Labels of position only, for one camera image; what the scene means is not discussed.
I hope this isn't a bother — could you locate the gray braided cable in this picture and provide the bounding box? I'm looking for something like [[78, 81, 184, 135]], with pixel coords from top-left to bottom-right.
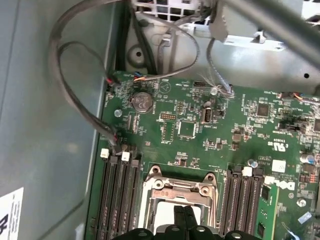
[[206, 0, 236, 98]]

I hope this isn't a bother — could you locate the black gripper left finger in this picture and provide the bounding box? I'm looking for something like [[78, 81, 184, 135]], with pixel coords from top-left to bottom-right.
[[117, 204, 186, 240]]

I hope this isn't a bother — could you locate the internal USB port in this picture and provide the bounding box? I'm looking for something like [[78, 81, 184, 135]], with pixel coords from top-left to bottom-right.
[[203, 107, 213, 125]]

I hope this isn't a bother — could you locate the green RAM stick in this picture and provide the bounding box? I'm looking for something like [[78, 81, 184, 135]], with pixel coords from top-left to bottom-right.
[[256, 184, 280, 240]]

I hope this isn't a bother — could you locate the metal socket cover frame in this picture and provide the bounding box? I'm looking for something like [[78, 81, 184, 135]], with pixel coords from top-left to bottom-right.
[[147, 179, 218, 240]]

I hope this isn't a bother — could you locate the white printed case label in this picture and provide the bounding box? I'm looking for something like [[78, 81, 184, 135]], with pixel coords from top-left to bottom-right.
[[0, 187, 25, 240]]

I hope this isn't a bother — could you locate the black and gray PC case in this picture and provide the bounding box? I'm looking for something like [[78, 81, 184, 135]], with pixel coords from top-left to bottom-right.
[[0, 0, 320, 240]]

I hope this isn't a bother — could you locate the thin gray cable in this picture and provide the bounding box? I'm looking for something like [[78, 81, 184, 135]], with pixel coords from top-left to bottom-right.
[[133, 14, 201, 82]]

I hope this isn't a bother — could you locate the silver coin battery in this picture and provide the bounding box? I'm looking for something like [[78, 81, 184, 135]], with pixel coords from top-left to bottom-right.
[[131, 91, 154, 114]]

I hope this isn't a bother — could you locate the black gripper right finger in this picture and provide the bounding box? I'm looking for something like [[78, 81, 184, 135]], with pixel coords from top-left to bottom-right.
[[184, 205, 254, 240]]

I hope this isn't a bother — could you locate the thick gray cable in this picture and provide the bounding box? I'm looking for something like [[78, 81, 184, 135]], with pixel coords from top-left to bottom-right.
[[48, 0, 137, 155]]

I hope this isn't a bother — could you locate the square black chip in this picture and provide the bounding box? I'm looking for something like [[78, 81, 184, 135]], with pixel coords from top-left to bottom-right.
[[256, 103, 271, 118]]

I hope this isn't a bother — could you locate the CPU socket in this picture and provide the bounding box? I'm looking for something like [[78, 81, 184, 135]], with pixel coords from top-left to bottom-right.
[[138, 163, 221, 240]]

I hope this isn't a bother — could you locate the silver drive bay cage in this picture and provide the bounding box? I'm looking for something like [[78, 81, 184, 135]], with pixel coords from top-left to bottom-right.
[[114, 0, 320, 101]]

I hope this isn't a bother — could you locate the green motherboard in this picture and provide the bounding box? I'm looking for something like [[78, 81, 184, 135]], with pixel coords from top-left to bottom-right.
[[84, 71, 320, 240]]

